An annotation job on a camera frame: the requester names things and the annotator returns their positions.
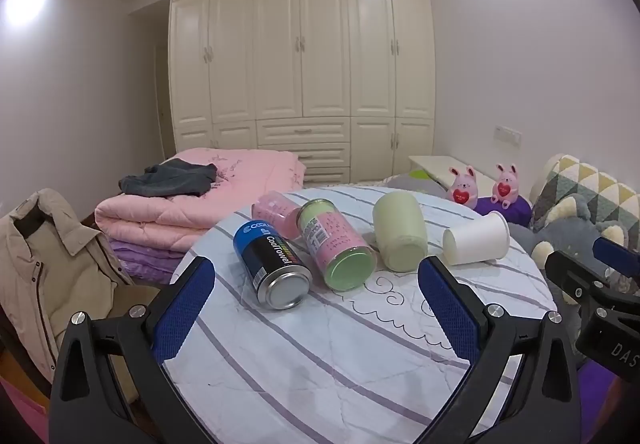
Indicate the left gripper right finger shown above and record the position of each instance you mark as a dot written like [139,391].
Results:
[543,404]

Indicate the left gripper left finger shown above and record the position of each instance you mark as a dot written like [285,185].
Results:
[87,403]

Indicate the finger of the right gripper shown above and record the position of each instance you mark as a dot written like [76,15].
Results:
[570,275]
[614,255]

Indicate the green and pink canister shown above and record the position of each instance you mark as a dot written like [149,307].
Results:
[345,260]

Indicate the white paper cup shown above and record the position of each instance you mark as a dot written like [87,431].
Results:
[484,239]

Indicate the pale green cup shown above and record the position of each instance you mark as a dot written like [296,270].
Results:
[400,231]

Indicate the pink translucent cup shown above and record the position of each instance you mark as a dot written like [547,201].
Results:
[279,211]

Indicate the grey koala plush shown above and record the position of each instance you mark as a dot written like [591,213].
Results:
[568,227]

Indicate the purple cushion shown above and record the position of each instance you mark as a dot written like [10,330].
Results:
[519,212]

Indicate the triangle pattern quilted pillow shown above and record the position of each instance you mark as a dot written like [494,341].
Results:
[608,199]

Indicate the right pink bunny plush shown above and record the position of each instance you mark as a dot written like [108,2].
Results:
[507,187]

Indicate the pink bunny plush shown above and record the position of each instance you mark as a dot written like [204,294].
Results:
[507,187]
[464,189]

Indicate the folded purple blanket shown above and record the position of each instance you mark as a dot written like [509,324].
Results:
[146,264]

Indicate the beige jacket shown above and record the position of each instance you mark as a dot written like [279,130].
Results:
[52,266]

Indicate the left pink bunny plush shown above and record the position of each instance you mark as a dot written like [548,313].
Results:
[464,189]

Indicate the green grey pillow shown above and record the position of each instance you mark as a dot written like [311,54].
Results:
[418,181]

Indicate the striped white quilt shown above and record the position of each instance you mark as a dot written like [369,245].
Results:
[370,365]

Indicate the blue black CoolTowel can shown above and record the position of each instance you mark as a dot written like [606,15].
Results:
[279,278]

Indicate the dark grey garment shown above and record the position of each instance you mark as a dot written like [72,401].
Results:
[172,178]

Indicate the folded pink quilt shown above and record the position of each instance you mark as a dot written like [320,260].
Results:
[176,223]

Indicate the cream white wardrobe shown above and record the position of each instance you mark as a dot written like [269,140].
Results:
[346,85]

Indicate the white wall switch plate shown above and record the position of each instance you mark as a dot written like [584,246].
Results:
[508,136]

